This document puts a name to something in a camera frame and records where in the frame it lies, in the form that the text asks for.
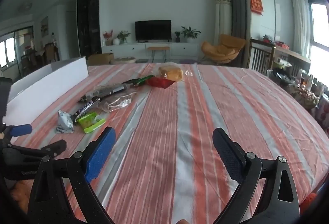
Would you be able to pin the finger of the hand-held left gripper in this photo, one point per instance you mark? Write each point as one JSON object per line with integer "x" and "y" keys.
{"x": 21, "y": 129}
{"x": 51, "y": 149}

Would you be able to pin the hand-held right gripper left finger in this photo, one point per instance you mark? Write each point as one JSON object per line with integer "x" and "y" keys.
{"x": 101, "y": 152}

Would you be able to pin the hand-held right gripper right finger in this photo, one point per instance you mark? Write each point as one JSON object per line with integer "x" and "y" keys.
{"x": 228, "y": 154}

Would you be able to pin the silver triangular snack packet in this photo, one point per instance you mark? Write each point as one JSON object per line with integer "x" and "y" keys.
{"x": 64, "y": 122}

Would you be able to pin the light green wafer packet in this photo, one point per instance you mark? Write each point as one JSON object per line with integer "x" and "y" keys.
{"x": 90, "y": 121}

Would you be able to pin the dark chocolate bar white print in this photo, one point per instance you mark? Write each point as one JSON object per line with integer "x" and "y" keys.
{"x": 87, "y": 108}

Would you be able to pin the brown biscuit clear sleeve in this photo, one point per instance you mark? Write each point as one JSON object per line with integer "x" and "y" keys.
{"x": 115, "y": 104}

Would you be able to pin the large white box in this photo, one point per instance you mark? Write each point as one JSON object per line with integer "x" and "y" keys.
{"x": 51, "y": 77}

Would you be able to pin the pale yellow cake packet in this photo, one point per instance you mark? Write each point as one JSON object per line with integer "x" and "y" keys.
{"x": 101, "y": 89}

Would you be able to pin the silver black snack bar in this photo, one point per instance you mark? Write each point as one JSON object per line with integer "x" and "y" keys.
{"x": 117, "y": 89}

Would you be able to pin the green snack packet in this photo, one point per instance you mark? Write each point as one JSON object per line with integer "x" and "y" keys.
{"x": 144, "y": 79}

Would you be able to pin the red snack packet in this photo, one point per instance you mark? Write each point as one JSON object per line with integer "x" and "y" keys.
{"x": 160, "y": 82}

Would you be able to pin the bread loaf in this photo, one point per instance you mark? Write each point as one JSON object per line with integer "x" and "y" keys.
{"x": 171, "y": 73}

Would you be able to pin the person's right hand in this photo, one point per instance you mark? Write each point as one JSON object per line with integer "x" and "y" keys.
{"x": 182, "y": 222}

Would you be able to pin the orange cloth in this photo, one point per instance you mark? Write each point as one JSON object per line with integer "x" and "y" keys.
{"x": 21, "y": 195}

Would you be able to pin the orange striped tablecloth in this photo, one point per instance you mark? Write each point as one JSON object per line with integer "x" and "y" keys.
{"x": 164, "y": 136}

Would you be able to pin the balcony window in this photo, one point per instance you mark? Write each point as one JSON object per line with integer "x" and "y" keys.
{"x": 7, "y": 52}

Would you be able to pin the wooden dining chair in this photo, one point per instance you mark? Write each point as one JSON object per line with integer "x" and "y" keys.
{"x": 51, "y": 52}

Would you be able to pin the cardboard box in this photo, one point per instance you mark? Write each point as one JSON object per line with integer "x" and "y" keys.
{"x": 100, "y": 58}

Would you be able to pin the round beige cushion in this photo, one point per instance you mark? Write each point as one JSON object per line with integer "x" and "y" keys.
{"x": 123, "y": 60}

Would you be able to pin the pile of assorted packages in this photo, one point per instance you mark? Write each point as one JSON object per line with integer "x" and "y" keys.
{"x": 300, "y": 90}

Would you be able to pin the dark wooden chair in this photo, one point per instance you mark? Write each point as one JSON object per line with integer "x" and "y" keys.
{"x": 259, "y": 54}

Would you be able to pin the orange lounge chair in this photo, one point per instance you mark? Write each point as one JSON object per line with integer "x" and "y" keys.
{"x": 221, "y": 49}

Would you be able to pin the white television cabinet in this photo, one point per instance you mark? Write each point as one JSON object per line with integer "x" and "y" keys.
{"x": 128, "y": 48}

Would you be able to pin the round white vase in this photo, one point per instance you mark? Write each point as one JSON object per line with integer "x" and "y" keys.
{"x": 116, "y": 41}

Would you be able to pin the red flowers in vase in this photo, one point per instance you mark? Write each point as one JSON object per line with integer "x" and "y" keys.
{"x": 108, "y": 35}

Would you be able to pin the wooden stool with metal legs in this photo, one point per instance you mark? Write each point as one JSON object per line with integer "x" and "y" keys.
{"x": 158, "y": 48}

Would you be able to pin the green flower bouquet in vase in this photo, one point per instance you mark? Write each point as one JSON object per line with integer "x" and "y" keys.
{"x": 123, "y": 35}

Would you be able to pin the wooden side desk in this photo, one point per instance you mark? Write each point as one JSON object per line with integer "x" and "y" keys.
{"x": 293, "y": 53}

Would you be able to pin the large leafy potted plant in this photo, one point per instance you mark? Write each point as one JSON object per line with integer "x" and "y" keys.
{"x": 190, "y": 32}

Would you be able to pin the small potted plant dark pot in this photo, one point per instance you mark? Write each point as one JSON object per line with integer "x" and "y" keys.
{"x": 177, "y": 37}

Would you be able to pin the tall black cabinet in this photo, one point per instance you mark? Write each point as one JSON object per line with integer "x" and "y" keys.
{"x": 88, "y": 18}

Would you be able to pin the black television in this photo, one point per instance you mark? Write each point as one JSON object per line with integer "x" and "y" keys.
{"x": 153, "y": 30}

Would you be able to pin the covered standing air conditioner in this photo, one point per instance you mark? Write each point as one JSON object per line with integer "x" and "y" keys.
{"x": 223, "y": 16}

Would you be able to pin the bright window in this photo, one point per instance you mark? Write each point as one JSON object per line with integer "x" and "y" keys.
{"x": 320, "y": 39}

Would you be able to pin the grey curtain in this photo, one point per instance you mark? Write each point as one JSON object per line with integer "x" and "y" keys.
{"x": 237, "y": 3}

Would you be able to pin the white curtain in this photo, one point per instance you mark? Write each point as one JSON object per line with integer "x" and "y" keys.
{"x": 299, "y": 18}

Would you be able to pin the red wall hanging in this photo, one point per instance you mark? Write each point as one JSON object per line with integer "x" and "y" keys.
{"x": 256, "y": 3}

